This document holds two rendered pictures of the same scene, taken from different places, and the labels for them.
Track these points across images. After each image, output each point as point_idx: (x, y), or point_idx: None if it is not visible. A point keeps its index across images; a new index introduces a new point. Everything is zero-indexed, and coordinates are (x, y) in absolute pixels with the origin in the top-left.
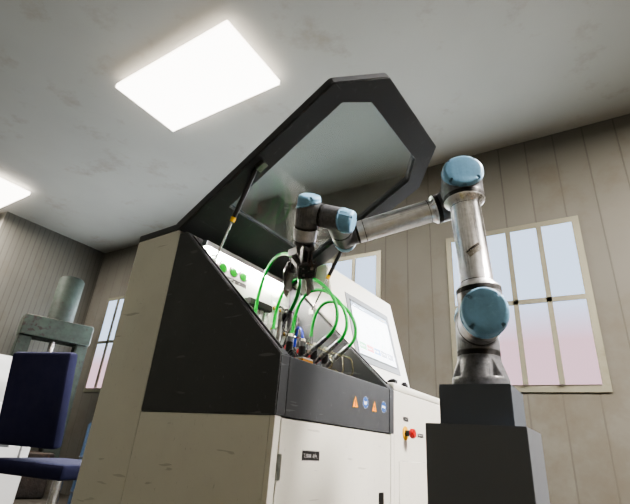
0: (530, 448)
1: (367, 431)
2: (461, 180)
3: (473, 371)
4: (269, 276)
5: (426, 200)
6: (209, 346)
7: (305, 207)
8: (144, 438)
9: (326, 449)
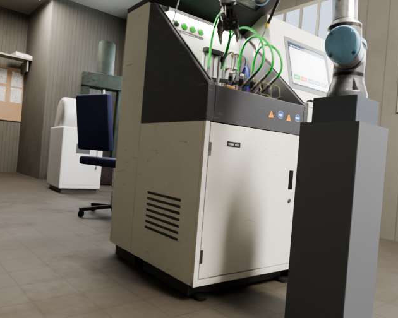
0: (361, 134)
1: (281, 133)
2: None
3: (337, 88)
4: None
5: None
6: (171, 81)
7: None
8: (144, 137)
9: (246, 141)
